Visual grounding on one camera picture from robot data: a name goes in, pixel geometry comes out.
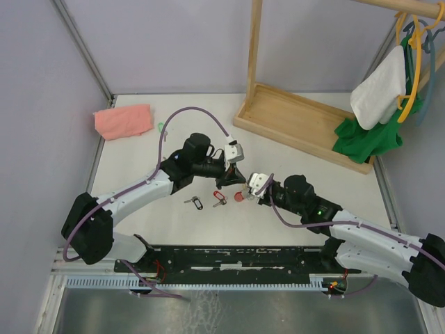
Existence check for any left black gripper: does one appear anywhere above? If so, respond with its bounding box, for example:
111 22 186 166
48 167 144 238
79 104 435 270
193 157 245 190

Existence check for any red handled keyring holder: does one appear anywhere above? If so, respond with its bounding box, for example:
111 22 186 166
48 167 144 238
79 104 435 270
234 184 256 202

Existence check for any black tag key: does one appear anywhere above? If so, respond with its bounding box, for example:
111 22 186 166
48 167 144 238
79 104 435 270
184 196 204 211

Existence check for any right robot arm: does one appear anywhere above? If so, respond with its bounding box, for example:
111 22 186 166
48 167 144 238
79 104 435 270
248 173 444 308

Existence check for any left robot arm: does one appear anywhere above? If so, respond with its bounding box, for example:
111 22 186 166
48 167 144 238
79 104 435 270
61 133 246 271

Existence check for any red tag key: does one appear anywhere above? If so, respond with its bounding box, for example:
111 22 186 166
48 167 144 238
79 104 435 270
213 190 227 207

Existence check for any wooden clothes rack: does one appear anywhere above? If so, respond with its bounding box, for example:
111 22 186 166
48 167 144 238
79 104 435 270
233 1 444 174

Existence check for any green shirt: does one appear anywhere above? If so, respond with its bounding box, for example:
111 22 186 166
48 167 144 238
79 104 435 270
332 47 407 164

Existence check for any pink folded cloth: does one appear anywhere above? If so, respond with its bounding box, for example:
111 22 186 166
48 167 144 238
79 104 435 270
93 104 154 141

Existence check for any white towel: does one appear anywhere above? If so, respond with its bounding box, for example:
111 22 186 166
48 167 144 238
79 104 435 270
350 45 406 130

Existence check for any yellow hanger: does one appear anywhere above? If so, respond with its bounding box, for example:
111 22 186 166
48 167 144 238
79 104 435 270
395 12 439 123

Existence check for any teal hanger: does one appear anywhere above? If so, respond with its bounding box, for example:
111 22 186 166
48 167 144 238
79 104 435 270
415 19 444 127

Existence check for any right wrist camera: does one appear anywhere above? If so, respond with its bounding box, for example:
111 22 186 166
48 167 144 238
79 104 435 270
247 173 274 200

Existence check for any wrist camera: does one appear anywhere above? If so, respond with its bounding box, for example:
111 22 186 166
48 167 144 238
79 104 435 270
223 136 244 170
247 173 274 200

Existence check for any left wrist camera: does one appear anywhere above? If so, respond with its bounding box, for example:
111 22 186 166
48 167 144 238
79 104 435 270
223 136 244 170

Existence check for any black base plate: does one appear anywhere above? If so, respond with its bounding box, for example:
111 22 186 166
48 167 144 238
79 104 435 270
132 245 360 283

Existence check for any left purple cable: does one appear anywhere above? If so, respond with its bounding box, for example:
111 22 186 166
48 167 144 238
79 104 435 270
62 106 234 262

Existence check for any purple cable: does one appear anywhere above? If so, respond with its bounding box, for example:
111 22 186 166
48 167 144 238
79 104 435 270
62 106 234 262
267 177 445 299

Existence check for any white slotted cable duct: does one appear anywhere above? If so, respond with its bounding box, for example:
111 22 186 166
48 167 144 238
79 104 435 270
65 273 344 292

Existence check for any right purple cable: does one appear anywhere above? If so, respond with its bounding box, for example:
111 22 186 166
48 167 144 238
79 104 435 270
267 177 445 299

